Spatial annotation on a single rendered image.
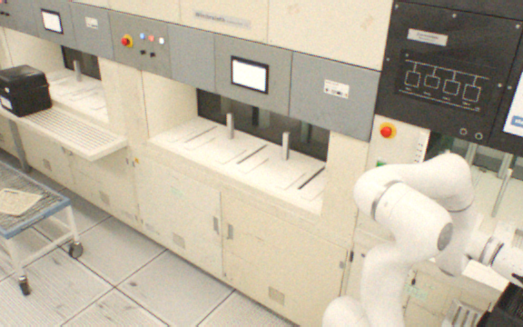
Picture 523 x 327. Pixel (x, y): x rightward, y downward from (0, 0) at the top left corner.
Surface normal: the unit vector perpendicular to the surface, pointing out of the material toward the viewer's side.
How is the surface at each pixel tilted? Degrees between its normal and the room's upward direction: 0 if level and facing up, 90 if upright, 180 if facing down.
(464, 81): 90
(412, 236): 85
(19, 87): 86
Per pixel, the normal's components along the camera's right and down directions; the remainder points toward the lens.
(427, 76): -0.58, 0.40
